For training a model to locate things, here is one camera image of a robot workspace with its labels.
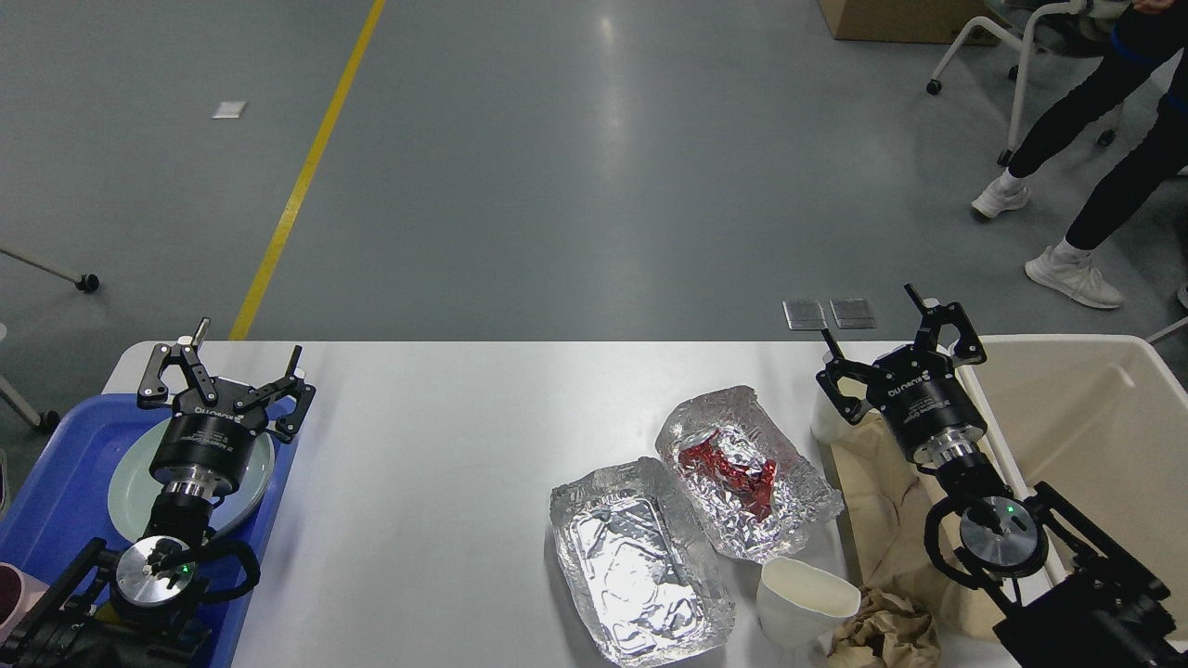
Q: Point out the empty foil tray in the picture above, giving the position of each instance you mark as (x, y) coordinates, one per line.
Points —
(639, 567)

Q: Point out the white office chair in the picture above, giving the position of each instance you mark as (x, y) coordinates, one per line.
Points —
(1075, 29)

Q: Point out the green plate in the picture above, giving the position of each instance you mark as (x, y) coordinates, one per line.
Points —
(133, 490)

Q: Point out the beige plastic bin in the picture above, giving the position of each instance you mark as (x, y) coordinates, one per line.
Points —
(1102, 420)

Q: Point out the crushed red can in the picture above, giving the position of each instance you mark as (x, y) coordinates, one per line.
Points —
(752, 486)

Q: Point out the white paper cup near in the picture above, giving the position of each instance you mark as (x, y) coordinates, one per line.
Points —
(797, 603)

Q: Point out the person in black pants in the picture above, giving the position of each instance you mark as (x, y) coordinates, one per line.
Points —
(1146, 35)

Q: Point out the white paper cup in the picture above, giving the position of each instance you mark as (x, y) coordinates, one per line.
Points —
(797, 603)
(827, 424)

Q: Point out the right floor outlet plate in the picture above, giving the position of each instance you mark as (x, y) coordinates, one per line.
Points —
(853, 313)

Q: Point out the left floor outlet plate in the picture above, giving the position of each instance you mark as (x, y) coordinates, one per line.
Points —
(804, 315)

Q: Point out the crumpled brown paper ball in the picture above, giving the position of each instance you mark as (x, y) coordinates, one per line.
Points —
(887, 631)

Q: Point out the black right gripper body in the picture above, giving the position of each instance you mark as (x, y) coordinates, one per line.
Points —
(920, 399)

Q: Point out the brown paper sheet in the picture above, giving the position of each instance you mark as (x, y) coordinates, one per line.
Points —
(886, 502)

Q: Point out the pink mug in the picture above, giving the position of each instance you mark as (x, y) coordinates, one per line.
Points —
(20, 591)

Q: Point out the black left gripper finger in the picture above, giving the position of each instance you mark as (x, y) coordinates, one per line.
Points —
(252, 405)
(184, 354)

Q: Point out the white paper cup far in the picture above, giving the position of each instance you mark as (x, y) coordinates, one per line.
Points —
(827, 424)

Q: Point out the chair leg with caster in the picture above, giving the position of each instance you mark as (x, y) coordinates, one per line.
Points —
(84, 281)

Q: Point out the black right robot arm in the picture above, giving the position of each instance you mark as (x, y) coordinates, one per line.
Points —
(1070, 595)

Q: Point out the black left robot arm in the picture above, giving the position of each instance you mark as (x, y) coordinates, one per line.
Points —
(172, 598)

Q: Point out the floor outlet plate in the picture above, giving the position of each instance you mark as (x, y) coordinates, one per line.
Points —
(804, 315)
(853, 313)

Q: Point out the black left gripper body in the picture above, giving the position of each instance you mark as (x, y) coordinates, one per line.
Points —
(206, 450)

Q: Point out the cardboard box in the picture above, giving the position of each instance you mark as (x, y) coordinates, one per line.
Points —
(904, 22)

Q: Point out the foil tray with red wrapper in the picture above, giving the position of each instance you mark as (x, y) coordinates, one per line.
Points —
(802, 496)

